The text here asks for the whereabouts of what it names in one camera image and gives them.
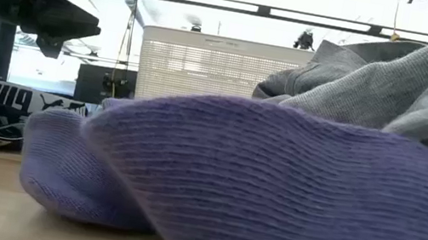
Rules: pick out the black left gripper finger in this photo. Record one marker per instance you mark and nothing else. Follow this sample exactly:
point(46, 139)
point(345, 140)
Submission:
point(50, 46)
point(70, 24)

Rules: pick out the grey knit shirt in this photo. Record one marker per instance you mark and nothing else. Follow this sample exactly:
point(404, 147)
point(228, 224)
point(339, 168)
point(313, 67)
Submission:
point(396, 84)

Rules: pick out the black box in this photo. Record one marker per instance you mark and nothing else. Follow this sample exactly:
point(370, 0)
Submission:
point(90, 83)

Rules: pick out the white plastic laundry basket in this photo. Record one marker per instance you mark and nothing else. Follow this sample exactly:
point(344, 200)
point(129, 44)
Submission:
point(205, 67)

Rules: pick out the dark device on stand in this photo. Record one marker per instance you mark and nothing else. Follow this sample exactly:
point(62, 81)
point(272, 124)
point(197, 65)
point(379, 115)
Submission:
point(305, 40)

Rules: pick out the blue ribbed sock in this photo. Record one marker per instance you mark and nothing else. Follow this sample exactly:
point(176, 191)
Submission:
point(270, 198)

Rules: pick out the black ceiling rail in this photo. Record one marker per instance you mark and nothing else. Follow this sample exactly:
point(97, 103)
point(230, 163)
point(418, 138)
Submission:
point(257, 9)

